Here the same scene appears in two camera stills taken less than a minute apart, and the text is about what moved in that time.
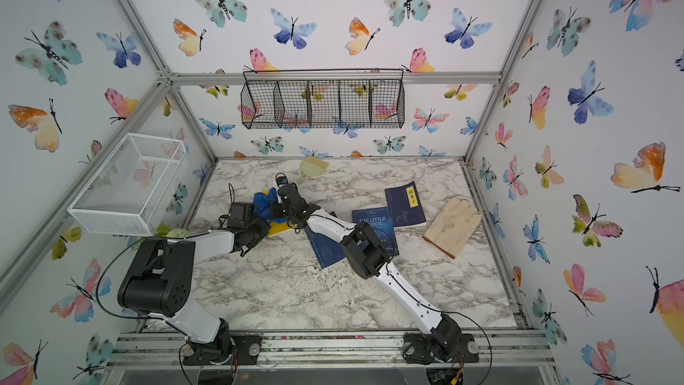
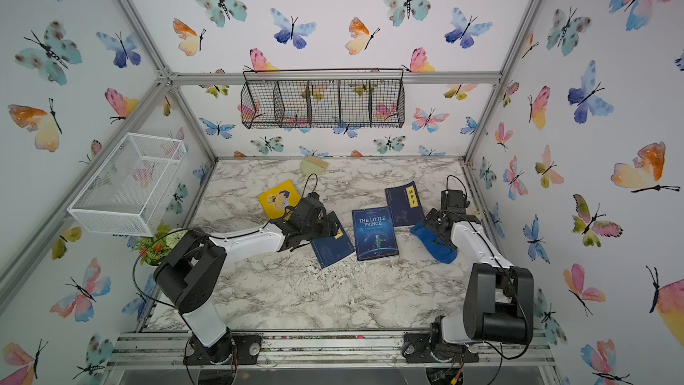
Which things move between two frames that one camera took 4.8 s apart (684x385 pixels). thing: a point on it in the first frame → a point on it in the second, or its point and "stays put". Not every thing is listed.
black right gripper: [273, 212] → [433, 218]
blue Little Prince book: [380, 223] stays put
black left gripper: [265, 227] → [329, 225]
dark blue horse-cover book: [404, 205] stays put
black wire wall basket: [322, 98] stays put
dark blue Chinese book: [327, 250] stays put
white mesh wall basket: [125, 192] stays put
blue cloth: [262, 206] → [443, 253]
